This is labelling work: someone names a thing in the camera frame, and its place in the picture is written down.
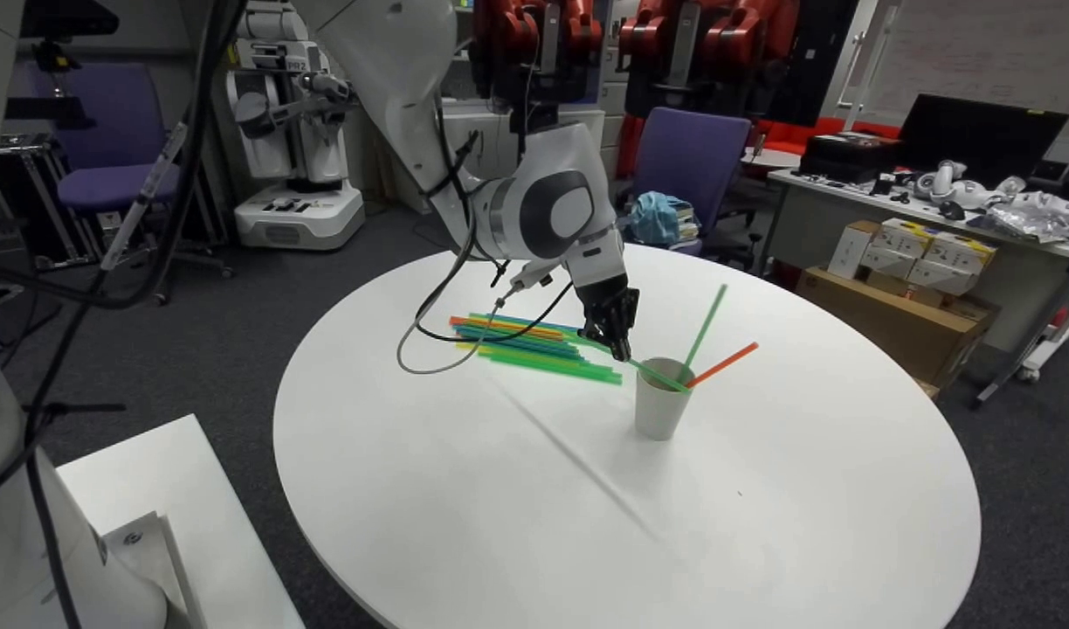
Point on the grey metal bracket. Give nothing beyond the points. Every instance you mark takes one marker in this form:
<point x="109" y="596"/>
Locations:
<point x="153" y="560"/>

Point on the orange plastic straw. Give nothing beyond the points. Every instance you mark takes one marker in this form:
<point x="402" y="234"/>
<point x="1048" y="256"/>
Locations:
<point x="727" y="360"/>
<point x="468" y="322"/>

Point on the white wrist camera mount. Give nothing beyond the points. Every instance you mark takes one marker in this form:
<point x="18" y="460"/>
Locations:
<point x="598" y="258"/>

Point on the blue crumpled cloth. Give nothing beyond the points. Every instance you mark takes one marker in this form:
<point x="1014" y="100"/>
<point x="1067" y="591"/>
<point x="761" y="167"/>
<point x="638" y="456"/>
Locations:
<point x="662" y="219"/>

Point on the purple office chair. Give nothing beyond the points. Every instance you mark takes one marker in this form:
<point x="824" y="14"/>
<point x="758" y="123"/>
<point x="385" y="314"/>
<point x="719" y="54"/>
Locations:
<point x="692" y="152"/>
<point x="116" y="128"/>

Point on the white control cabinet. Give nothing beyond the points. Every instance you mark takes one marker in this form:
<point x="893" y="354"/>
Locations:
<point x="496" y="128"/>

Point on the small white carton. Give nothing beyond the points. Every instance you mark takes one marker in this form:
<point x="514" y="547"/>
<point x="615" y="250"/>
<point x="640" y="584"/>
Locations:
<point x="850" y="250"/>

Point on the white side table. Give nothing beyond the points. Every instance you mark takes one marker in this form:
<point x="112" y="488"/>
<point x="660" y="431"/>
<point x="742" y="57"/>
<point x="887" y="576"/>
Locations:
<point x="221" y="525"/>

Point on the red box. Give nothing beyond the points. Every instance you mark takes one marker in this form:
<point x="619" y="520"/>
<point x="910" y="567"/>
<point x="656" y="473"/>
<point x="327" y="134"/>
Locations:
<point x="790" y="128"/>

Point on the red robot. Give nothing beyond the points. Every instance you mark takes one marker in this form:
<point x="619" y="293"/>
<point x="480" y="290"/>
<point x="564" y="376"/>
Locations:
<point x="677" y="30"/>
<point x="519" y="21"/>

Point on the brown cardboard box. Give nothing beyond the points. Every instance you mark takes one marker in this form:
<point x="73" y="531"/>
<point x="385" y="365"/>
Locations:
<point x="896" y="332"/>

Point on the crumpled white plastic bags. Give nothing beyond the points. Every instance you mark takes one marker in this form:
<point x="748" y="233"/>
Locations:
<point x="1024" y="215"/>

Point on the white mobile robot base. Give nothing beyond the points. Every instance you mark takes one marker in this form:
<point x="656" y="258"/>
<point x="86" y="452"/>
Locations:
<point x="294" y="215"/>

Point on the white office desk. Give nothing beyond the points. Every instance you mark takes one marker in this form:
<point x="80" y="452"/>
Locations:
<point x="805" y="228"/>

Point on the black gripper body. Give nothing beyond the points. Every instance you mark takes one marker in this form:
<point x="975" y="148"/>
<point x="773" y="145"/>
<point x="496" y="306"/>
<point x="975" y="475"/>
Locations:
<point x="606" y="302"/>

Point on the teal plastic straw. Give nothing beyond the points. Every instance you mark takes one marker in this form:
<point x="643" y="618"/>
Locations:
<point x="496" y="341"/>

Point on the black computer monitor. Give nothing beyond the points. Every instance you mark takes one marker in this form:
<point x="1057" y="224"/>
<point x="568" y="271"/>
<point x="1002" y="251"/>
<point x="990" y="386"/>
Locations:
<point x="985" y="138"/>

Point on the green plastic straw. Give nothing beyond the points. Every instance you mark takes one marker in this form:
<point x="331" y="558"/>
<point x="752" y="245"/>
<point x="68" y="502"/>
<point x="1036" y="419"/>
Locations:
<point x="519" y="354"/>
<point x="707" y="327"/>
<point x="558" y="371"/>
<point x="643" y="371"/>

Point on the black case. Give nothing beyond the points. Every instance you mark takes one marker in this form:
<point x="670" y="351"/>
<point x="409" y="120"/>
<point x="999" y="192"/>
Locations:
<point x="850" y="158"/>

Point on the white paper cup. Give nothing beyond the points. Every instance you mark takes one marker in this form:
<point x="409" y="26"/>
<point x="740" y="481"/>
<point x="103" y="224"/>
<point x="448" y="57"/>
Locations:
<point x="662" y="405"/>

